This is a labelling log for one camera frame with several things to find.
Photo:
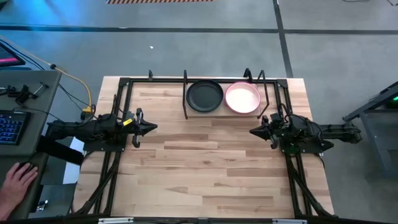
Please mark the black aluminium rig frame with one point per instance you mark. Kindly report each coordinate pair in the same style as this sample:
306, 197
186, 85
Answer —
155, 81

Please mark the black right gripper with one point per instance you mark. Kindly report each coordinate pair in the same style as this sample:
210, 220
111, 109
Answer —
280, 132

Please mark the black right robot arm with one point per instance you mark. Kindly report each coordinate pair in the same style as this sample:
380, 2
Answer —
335, 131

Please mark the black desk clamp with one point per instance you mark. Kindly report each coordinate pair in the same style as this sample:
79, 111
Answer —
23, 95

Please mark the white paper sheet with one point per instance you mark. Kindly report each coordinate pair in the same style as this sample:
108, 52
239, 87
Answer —
71, 174

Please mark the black computer mouse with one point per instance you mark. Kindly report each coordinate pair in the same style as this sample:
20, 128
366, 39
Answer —
24, 164

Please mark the computer monitor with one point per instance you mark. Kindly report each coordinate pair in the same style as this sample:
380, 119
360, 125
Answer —
7, 56

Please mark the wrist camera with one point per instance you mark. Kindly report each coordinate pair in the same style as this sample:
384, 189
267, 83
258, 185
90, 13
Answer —
275, 118
122, 119

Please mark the magenta plate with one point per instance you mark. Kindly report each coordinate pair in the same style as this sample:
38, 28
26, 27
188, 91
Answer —
243, 113

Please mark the person's hand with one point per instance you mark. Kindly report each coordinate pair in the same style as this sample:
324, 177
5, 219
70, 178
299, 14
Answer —
17, 185

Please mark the black plate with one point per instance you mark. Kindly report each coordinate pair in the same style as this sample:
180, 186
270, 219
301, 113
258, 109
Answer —
204, 96

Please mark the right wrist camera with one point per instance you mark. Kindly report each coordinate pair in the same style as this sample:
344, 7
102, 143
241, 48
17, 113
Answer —
275, 118

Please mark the person's forearm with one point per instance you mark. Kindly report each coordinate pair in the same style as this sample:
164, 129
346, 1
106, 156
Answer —
4, 210

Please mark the silver table bracket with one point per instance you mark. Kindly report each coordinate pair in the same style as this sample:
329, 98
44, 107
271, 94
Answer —
289, 221
115, 220

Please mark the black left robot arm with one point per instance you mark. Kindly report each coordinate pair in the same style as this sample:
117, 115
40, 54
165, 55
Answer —
81, 130

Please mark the yellow label tag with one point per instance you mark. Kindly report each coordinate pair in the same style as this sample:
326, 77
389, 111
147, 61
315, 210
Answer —
127, 121

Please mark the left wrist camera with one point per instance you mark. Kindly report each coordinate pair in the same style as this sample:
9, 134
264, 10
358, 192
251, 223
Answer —
122, 119

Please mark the small silver clip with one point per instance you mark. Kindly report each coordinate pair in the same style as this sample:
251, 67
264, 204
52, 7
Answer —
42, 206

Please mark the black device green light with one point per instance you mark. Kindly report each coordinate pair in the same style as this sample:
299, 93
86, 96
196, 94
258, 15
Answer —
392, 101

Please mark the black backlit keyboard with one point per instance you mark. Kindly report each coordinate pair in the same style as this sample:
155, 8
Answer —
12, 127

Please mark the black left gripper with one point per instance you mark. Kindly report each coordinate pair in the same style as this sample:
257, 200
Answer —
137, 129

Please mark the grey metal stand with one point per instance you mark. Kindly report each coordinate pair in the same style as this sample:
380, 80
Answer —
376, 143

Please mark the black dish rack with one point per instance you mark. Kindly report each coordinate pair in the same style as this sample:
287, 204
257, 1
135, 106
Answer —
185, 102

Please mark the grey desk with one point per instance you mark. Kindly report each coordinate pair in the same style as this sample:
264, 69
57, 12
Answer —
31, 93

